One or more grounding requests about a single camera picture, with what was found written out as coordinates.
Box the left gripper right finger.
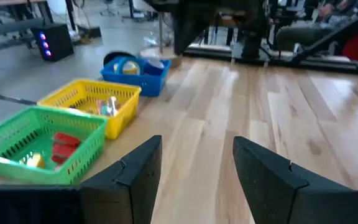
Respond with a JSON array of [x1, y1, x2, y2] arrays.
[[233, 136, 358, 224]]

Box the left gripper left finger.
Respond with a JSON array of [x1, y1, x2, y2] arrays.
[[0, 135, 163, 224]]

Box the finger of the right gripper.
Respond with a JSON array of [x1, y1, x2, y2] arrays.
[[240, 21, 266, 59], [173, 17, 213, 57]]

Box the yellow tape roll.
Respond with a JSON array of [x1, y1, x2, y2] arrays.
[[122, 60, 141, 75]]

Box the person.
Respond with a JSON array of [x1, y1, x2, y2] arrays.
[[275, 0, 358, 52]]

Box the green plastic basket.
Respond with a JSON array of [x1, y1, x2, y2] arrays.
[[0, 105, 108, 186]]

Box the blue plastic basket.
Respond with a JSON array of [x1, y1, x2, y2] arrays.
[[100, 57, 172, 97]]

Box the yellow plastic basket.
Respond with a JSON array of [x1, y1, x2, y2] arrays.
[[37, 78, 142, 140]]

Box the black box blue lights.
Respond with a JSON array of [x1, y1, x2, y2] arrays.
[[30, 23, 75, 62]]

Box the black background desk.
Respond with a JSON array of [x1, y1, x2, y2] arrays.
[[0, 0, 77, 78]]

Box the black frame handle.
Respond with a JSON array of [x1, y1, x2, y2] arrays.
[[103, 50, 136, 68]]

